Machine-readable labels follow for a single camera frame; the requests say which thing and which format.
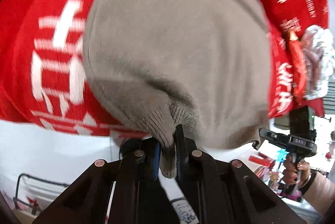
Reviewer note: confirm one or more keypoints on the red printed blanket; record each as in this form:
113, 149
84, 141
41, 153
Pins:
44, 38

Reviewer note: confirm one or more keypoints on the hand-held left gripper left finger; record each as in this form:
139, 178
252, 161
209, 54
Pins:
156, 158

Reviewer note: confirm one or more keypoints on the black metal rack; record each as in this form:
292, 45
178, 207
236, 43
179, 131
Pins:
28, 187

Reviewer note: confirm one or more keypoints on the grey white fluffy cloth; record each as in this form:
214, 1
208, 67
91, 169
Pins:
318, 62

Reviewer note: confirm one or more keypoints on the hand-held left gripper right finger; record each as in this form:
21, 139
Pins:
180, 153

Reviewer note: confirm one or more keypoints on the grey knit sweater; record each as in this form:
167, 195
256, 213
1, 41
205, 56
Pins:
170, 56

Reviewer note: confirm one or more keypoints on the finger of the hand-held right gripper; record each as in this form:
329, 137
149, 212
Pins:
272, 136

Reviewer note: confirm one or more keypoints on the person's right hand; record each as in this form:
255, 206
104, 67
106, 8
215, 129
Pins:
291, 170

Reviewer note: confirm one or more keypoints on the person's right forearm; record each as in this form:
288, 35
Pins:
320, 194

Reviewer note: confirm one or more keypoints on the red satin cushion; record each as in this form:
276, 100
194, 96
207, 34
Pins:
296, 64

